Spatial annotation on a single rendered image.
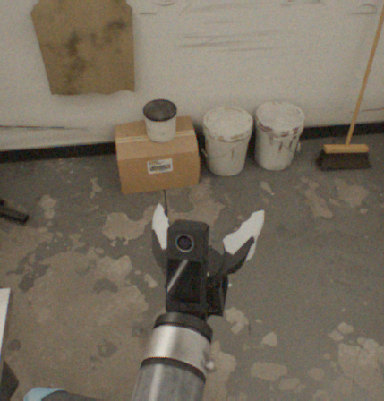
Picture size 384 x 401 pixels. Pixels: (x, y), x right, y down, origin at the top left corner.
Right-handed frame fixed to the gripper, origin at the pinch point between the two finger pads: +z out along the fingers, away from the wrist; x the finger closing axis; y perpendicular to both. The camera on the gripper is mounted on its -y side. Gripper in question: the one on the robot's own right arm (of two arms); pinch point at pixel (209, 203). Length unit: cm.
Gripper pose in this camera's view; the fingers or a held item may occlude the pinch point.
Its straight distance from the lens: 66.4
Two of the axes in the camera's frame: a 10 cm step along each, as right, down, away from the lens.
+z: 2.0, -7.3, 6.6
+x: 9.7, 0.6, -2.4
